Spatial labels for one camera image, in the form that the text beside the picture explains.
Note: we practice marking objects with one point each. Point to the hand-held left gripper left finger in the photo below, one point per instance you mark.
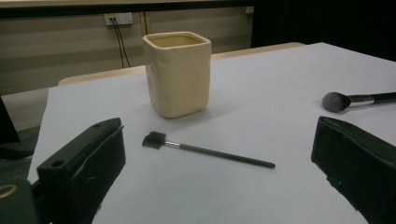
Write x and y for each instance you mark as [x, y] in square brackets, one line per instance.
[81, 168]

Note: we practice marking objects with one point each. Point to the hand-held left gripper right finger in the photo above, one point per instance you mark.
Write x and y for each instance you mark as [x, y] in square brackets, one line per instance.
[358, 161]

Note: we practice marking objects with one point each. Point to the black powder brush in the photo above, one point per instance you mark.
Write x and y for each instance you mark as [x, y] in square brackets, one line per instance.
[334, 102]

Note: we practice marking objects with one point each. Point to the cream square cup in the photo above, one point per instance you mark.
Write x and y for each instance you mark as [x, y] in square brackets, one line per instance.
[177, 81]

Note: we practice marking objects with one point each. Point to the small black brow brush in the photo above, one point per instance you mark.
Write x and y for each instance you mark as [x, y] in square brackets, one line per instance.
[218, 154]

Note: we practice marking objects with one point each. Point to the black stand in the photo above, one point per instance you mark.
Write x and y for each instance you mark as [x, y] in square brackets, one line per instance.
[7, 130]

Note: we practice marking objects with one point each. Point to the white table sheet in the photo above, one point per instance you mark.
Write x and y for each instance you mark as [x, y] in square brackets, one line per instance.
[264, 93]

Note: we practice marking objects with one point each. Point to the black horizontal bar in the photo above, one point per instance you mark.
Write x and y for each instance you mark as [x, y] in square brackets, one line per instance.
[62, 11]

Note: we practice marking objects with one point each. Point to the white wall socket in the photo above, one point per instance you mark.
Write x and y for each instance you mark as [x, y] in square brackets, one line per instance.
[121, 18]

